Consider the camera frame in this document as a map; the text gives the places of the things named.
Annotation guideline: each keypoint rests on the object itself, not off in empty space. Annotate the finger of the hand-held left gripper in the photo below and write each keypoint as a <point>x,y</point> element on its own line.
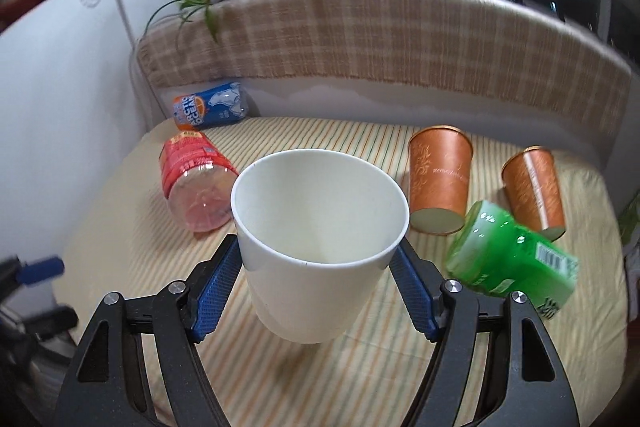
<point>47,319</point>
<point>42,269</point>

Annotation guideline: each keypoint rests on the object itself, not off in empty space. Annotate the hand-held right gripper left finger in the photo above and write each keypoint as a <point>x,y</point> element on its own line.
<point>214,294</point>

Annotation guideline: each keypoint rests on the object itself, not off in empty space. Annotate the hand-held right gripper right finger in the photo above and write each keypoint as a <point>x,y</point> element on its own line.
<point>416,294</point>

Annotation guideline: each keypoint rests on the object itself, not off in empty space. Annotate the white cup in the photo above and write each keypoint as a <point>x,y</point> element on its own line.
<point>320,227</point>

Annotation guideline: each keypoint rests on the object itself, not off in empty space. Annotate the tall orange paper cup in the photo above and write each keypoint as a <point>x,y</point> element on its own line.
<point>535,192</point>
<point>442,179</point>

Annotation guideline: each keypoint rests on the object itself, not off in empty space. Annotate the green plastic bottle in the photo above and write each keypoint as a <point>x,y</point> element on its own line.
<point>500,257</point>

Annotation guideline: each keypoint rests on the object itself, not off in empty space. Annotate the red label plastic bottle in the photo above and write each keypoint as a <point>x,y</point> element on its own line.
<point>192,172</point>

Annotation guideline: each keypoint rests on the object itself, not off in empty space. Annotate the blue drink can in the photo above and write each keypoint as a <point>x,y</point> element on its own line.
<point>212,106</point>

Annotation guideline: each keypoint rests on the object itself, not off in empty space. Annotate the plaid beige cloth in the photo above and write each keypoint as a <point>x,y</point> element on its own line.
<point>375,37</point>

